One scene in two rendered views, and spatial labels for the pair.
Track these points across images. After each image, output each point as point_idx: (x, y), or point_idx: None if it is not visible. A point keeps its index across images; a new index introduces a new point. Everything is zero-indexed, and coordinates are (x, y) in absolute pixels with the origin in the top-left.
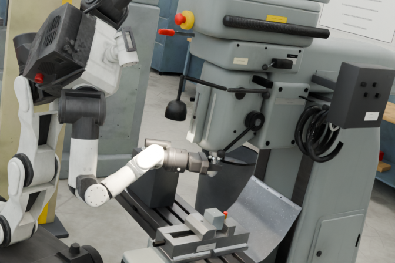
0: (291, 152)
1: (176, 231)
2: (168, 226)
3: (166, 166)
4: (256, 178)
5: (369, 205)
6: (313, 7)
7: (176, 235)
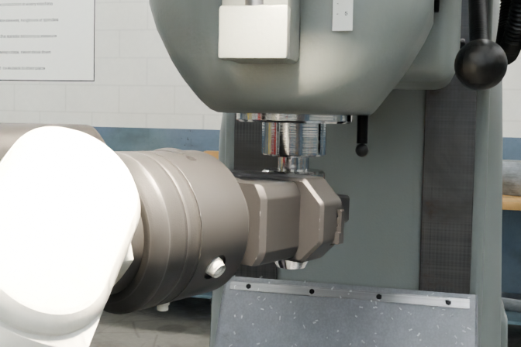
0: (371, 139)
1: None
2: None
3: (148, 272)
4: (248, 280)
5: (167, 342)
6: None
7: None
